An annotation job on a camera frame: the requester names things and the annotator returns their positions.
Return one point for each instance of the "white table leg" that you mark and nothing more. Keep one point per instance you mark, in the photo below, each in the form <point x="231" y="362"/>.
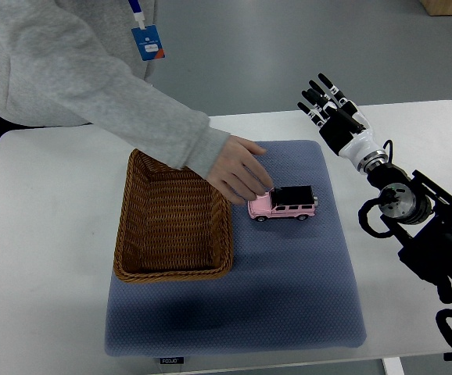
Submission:
<point x="393" y="366"/>

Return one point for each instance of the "brown wicker basket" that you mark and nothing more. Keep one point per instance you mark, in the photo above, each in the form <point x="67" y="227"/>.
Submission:
<point x="174" y="226"/>

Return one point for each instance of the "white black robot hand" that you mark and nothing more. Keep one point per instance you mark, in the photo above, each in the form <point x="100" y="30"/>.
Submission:
<point x="346" y="131"/>

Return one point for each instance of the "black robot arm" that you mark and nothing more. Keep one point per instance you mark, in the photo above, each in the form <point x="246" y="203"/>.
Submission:
<point x="411" y="208"/>

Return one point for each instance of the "blue-grey textured mat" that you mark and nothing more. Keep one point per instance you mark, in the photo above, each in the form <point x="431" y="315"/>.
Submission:
<point x="291" y="286"/>

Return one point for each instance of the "blue id badge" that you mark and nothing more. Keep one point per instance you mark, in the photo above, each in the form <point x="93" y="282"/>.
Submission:
<point x="148" y="43"/>

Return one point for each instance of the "grey sweatshirt sleeve forearm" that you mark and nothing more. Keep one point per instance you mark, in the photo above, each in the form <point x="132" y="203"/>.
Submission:
<point x="67" y="63"/>

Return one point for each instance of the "pink toy car black roof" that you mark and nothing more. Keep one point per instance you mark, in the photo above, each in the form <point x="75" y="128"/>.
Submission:
<point x="298" y="202"/>

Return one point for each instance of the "person's bare hand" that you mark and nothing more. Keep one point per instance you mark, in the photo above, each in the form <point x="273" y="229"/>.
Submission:
<point x="237" y="174"/>

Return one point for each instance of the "wooden box corner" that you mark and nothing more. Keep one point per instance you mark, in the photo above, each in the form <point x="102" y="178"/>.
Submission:
<point x="438" y="7"/>

